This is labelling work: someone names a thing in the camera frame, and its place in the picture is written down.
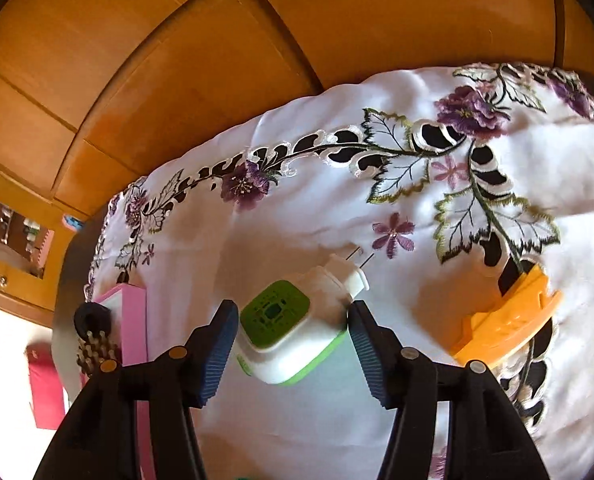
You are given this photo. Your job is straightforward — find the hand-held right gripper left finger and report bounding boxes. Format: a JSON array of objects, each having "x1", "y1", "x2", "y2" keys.
[{"x1": 33, "y1": 299, "x2": 240, "y2": 480}]

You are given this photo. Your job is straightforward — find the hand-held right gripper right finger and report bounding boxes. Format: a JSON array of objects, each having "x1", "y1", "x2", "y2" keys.
[{"x1": 346, "y1": 301, "x2": 550, "y2": 480}]

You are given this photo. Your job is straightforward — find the white and green plug-in device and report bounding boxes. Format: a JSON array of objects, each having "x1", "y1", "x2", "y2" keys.
[{"x1": 235, "y1": 245, "x2": 375, "y2": 387}]

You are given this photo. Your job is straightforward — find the white tray with pink rim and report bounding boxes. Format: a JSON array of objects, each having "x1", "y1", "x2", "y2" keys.
[{"x1": 94, "y1": 282, "x2": 158, "y2": 480}]

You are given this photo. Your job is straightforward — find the orange plastic piece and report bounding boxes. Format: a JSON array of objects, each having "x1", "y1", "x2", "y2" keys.
[{"x1": 450, "y1": 265, "x2": 564, "y2": 368}]

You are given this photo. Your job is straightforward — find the white floral embroidered tablecloth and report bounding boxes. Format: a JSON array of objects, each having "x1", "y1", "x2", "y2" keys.
[{"x1": 84, "y1": 62, "x2": 594, "y2": 480}]

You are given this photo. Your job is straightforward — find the red cushion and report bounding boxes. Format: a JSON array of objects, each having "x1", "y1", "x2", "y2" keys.
[{"x1": 24, "y1": 342, "x2": 70, "y2": 431}]

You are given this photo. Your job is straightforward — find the jars on cabinet shelves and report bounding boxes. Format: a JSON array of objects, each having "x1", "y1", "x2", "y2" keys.
[{"x1": 0, "y1": 210, "x2": 42, "y2": 263}]

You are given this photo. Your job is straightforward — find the wooden wardrobe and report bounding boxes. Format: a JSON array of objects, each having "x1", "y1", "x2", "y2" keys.
[{"x1": 0, "y1": 0, "x2": 594, "y2": 221}]

